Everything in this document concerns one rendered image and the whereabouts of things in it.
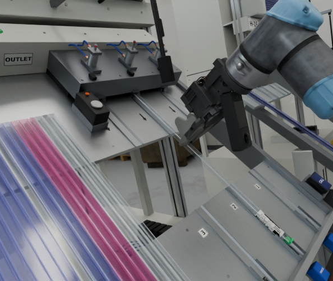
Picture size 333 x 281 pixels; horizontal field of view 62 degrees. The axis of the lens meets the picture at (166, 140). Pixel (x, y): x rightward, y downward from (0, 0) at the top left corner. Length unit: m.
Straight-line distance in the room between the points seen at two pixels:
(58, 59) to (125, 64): 0.16
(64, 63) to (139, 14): 0.38
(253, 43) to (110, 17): 0.51
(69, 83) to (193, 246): 0.42
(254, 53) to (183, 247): 0.34
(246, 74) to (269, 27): 0.08
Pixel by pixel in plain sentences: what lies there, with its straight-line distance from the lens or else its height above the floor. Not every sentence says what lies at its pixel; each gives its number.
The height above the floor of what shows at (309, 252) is 0.74.
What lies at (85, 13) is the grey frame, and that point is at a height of 1.33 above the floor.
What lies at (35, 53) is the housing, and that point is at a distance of 0.70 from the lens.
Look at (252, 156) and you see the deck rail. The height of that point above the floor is 0.86.
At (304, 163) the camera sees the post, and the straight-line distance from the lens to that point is 0.99.
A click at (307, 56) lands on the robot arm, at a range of 0.47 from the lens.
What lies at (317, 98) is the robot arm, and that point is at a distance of 0.46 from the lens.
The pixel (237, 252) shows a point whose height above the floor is 0.78.
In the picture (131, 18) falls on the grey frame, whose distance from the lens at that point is 0.95.
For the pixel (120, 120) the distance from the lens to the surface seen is 0.64.
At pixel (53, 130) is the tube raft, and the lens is 0.56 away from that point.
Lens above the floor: 1.07
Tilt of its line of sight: 9 degrees down
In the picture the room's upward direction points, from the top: 12 degrees counter-clockwise
